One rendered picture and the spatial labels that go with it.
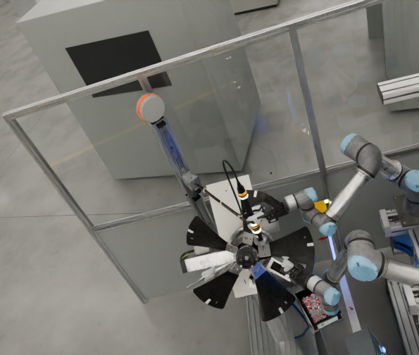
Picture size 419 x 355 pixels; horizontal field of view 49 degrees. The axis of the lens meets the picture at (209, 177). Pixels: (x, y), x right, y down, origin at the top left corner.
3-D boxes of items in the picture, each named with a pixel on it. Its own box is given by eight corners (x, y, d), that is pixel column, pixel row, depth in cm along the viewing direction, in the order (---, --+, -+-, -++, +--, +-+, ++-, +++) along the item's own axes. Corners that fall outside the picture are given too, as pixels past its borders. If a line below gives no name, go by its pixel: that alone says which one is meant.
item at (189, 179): (184, 184, 283) (179, 175, 278) (193, 178, 285) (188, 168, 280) (193, 191, 276) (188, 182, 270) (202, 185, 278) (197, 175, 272)
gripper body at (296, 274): (284, 272, 227) (302, 284, 218) (296, 259, 229) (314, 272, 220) (289, 279, 232) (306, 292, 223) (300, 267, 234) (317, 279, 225)
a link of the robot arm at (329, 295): (332, 310, 212) (329, 300, 207) (314, 297, 220) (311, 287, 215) (343, 299, 215) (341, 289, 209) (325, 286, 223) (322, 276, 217)
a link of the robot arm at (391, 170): (406, 192, 250) (353, 161, 217) (386, 179, 261) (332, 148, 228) (420, 175, 247) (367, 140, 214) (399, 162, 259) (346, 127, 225)
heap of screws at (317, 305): (300, 301, 257) (298, 298, 255) (322, 291, 257) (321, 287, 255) (315, 329, 242) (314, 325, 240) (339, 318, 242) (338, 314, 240)
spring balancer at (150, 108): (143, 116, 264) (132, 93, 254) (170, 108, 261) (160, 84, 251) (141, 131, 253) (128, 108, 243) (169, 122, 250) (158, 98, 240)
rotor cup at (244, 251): (239, 268, 252) (236, 275, 240) (232, 243, 252) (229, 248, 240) (265, 263, 250) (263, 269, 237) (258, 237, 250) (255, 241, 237)
